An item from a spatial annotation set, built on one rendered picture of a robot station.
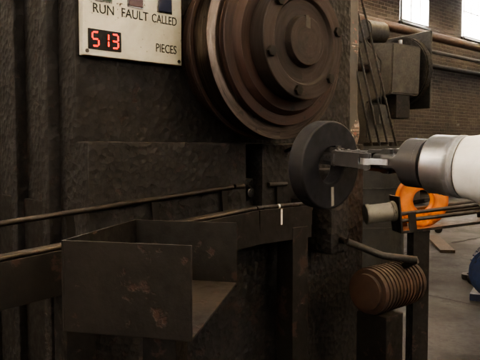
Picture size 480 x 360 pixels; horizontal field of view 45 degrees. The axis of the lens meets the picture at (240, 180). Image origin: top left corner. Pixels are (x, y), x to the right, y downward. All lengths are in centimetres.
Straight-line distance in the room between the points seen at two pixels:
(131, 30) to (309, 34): 42
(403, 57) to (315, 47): 810
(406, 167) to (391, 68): 846
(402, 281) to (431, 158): 83
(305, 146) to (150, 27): 59
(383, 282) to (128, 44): 88
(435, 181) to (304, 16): 69
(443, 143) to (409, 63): 879
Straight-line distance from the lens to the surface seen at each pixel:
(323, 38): 150
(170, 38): 144
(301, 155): 96
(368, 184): 413
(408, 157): 89
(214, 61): 134
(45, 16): 142
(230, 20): 137
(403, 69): 952
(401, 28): 1185
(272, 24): 136
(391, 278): 162
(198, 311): 95
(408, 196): 175
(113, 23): 137
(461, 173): 84
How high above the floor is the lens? 85
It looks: 3 degrees down
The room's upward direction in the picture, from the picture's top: straight up
